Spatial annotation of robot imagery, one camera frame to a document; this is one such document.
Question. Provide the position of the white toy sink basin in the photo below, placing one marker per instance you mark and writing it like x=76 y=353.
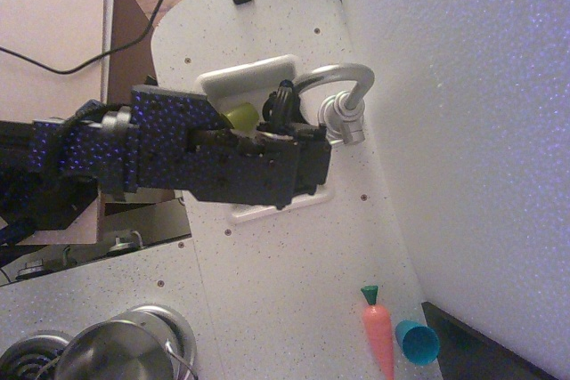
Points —
x=228 y=88

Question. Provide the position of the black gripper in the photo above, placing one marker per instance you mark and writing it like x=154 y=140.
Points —
x=261 y=169

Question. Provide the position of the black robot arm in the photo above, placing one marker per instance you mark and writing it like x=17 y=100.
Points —
x=51 y=171

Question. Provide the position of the silver curved faucet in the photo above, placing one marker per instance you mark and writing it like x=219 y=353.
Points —
x=341 y=113

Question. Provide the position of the orange toy carrot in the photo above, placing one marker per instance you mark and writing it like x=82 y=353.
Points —
x=378 y=328

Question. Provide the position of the stainless steel pot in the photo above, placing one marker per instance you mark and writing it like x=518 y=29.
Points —
x=122 y=347

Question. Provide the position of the green plastic cup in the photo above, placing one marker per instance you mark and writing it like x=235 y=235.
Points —
x=243 y=117

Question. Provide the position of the teal plastic cup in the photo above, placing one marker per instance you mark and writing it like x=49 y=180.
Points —
x=419 y=344

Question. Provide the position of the silver stove burner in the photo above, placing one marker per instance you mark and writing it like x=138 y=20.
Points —
x=34 y=357
x=183 y=345

